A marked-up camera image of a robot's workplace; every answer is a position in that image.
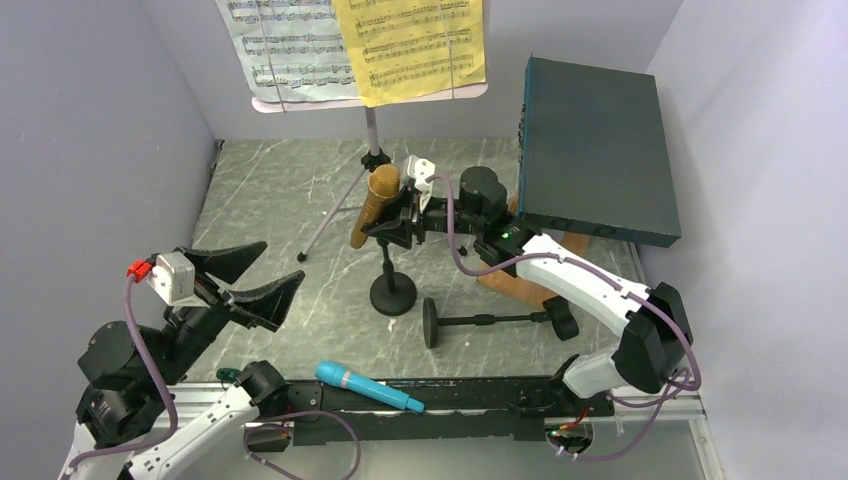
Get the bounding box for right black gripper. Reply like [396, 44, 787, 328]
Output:
[368, 186, 484, 249]

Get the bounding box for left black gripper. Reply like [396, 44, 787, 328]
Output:
[151, 240, 305, 383]

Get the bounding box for gold microphone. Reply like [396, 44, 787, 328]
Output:
[350, 164, 400, 249]

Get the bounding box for lilac music stand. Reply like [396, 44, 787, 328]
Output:
[250, 79, 490, 264]

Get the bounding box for black microphone stand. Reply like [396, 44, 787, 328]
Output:
[369, 239, 417, 317]
[422, 296, 579, 349]

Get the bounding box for blue microphone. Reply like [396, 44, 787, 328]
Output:
[315, 361, 425, 414]

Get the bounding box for yellow paper sheet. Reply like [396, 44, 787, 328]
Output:
[332, 0, 486, 108]

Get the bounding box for white sheet music page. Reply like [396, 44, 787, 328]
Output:
[216, 0, 359, 103]

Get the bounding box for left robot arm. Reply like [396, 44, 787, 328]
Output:
[60, 241, 305, 479]

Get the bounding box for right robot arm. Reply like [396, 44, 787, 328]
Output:
[352, 162, 702, 415]

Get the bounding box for wooden base board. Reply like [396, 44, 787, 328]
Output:
[476, 192, 590, 307]

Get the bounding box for dark teal tilted board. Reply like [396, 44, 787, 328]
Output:
[517, 56, 682, 248]

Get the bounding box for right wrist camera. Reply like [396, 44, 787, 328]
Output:
[403, 155, 436, 210]

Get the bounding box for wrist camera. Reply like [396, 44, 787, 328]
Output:
[403, 155, 436, 210]
[126, 251, 198, 307]

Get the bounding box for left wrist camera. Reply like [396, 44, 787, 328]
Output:
[126, 251, 198, 307]

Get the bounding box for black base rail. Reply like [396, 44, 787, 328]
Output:
[239, 376, 614, 446]

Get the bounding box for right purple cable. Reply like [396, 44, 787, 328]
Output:
[423, 173, 702, 464]

